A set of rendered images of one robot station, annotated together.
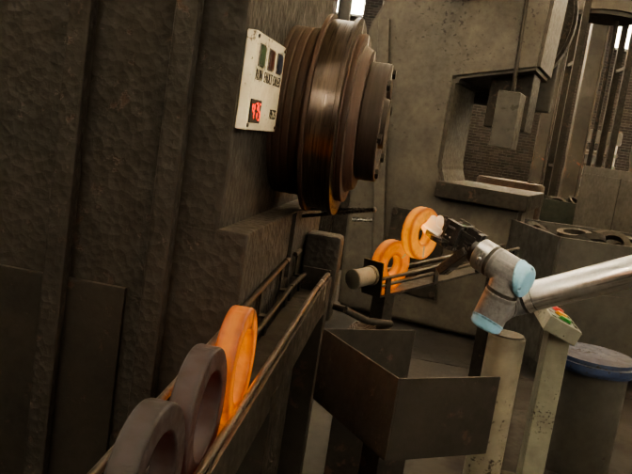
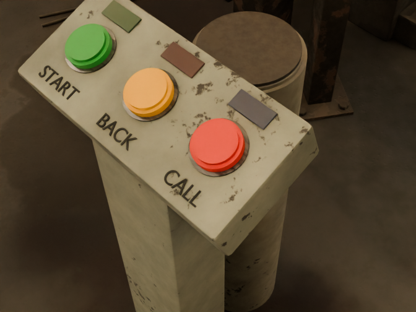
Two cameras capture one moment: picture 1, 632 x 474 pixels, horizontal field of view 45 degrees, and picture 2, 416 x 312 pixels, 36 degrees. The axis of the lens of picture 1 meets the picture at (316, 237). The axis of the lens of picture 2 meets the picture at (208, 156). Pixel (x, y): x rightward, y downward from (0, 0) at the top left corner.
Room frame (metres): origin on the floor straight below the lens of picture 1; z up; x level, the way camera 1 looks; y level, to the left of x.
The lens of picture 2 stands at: (2.69, -1.07, 0.97)
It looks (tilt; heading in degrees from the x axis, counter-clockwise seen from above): 52 degrees down; 129
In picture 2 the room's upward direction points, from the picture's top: 2 degrees counter-clockwise
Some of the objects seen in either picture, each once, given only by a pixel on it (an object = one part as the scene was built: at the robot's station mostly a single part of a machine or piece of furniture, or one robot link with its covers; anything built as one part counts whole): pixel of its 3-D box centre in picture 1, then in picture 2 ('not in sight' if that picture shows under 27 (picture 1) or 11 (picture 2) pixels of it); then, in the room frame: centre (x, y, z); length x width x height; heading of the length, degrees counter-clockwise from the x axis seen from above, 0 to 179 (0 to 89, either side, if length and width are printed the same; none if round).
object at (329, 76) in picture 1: (336, 117); not in sight; (1.87, 0.00, 1.11); 0.47 x 0.06 x 0.47; 172
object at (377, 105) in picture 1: (375, 122); not in sight; (1.85, -0.10, 1.11); 0.28 x 0.06 x 0.28; 172
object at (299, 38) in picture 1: (302, 112); not in sight; (1.88, 0.08, 1.12); 0.47 x 0.10 x 0.47; 172
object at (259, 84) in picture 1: (262, 85); not in sight; (1.54, 0.15, 1.15); 0.26 x 0.02 x 0.18; 172
